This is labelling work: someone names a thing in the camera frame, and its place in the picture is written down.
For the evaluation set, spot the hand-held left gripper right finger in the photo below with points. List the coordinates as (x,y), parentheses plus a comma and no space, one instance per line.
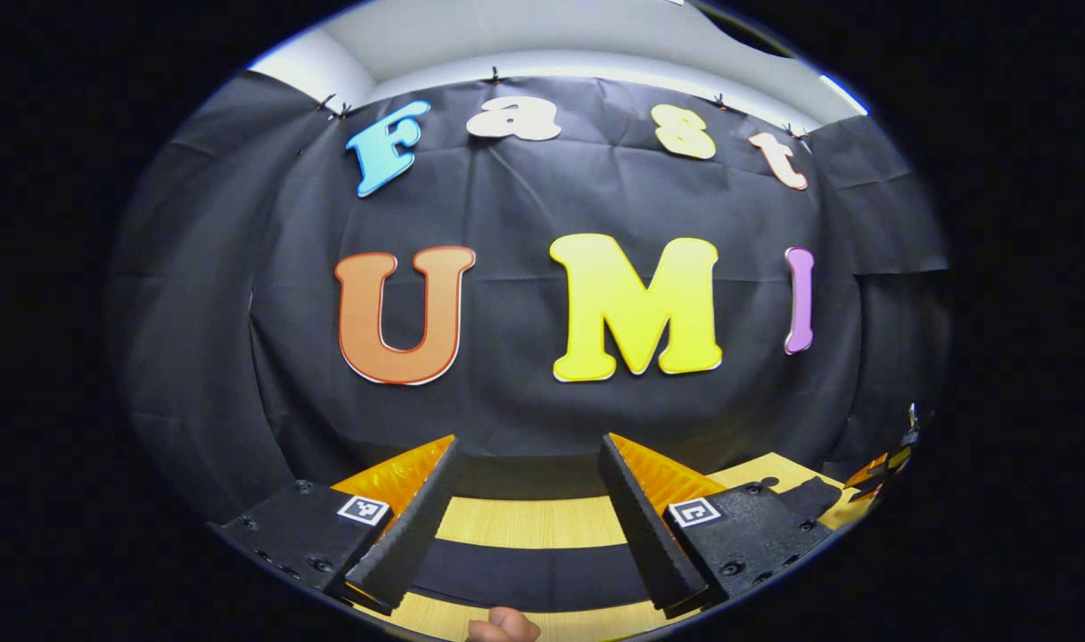
(645,535)

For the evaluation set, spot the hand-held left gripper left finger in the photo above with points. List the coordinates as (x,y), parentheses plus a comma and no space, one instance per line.
(413,539)

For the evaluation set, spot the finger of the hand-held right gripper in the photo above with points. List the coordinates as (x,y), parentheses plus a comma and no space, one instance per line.
(900,458)
(867,477)

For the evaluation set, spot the black jeans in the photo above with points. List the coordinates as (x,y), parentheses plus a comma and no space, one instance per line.
(542,572)

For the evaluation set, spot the black backdrop cloth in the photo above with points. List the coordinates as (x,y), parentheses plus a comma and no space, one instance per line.
(506,401)

